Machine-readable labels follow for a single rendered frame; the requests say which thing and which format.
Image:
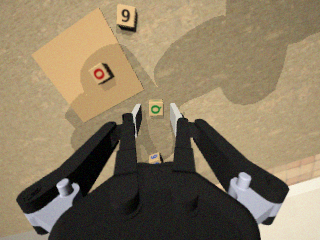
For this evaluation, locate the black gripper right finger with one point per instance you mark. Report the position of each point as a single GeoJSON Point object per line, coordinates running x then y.
{"type": "Point", "coordinates": [259, 191]}

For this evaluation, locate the tan square mat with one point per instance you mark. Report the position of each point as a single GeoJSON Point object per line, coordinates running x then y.
{"type": "Point", "coordinates": [67, 58]}

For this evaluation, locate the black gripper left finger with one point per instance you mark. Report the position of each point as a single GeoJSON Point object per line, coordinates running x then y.
{"type": "Point", "coordinates": [47, 199]}

